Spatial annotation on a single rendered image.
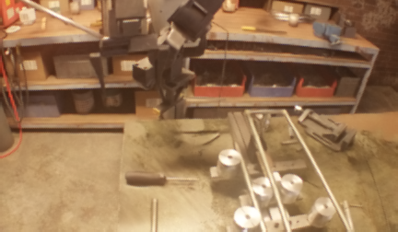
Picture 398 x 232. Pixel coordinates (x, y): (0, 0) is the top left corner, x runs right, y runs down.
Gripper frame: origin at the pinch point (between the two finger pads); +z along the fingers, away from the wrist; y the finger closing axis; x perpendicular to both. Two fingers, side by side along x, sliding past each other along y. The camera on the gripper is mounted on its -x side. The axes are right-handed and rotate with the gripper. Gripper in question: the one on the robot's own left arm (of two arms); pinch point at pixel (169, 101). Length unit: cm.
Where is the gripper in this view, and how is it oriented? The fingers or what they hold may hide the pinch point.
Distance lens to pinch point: 73.8
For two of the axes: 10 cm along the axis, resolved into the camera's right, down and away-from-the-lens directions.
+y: 8.1, 3.9, -4.4
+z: -0.8, 8.2, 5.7
